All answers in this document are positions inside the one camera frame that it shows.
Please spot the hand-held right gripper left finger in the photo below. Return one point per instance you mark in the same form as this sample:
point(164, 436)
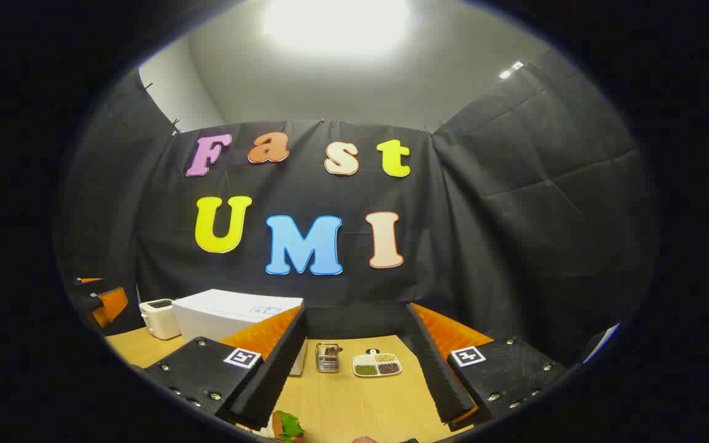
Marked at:
point(274, 375)

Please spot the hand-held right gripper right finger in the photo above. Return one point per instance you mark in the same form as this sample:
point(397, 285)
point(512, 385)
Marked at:
point(434, 369)

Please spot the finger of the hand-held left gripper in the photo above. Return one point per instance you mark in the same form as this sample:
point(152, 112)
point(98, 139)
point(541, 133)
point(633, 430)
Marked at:
point(111, 304)
point(90, 280)

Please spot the sandwich with lettuce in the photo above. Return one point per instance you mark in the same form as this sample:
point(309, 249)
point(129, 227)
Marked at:
point(287, 426)

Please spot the white microwave oven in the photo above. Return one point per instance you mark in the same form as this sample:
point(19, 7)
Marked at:
point(219, 314)

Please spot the white toaster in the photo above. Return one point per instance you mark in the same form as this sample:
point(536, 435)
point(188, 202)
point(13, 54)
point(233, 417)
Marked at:
point(159, 320)

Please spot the white divided dish of beans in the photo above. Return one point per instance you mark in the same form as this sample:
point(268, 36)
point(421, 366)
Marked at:
point(376, 367)

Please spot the black backdrop cloth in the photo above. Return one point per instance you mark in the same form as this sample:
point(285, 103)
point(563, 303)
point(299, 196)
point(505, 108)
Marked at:
point(514, 234)

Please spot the small ceiling light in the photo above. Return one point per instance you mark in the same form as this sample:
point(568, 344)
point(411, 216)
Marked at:
point(511, 69)

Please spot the ceiling light panel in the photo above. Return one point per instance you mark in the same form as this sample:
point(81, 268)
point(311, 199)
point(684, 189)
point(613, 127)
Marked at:
point(336, 24)

